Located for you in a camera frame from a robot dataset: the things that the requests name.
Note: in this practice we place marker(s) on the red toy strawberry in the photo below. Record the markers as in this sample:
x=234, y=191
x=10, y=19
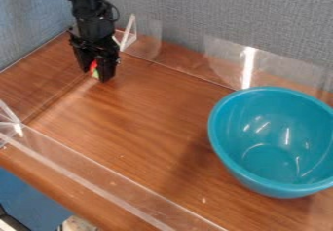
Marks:
x=94, y=69

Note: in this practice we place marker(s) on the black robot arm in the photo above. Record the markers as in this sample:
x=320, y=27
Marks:
x=94, y=7

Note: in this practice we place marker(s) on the clear acrylic corner bracket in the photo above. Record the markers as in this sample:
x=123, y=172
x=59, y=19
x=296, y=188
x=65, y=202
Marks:
x=127, y=37

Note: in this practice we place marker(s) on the clear acrylic back barrier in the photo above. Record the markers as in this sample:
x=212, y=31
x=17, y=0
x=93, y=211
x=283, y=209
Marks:
x=227, y=63

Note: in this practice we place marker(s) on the clear acrylic barrier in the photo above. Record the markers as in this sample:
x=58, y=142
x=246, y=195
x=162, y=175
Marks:
x=29, y=151
x=227, y=63

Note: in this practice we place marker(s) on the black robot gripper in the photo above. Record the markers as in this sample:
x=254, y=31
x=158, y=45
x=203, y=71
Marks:
x=95, y=48

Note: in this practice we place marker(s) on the clear acrylic front barrier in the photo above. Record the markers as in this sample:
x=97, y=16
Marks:
x=29, y=151

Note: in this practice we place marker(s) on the blue plastic bowl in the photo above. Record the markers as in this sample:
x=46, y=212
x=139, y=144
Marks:
x=272, y=136

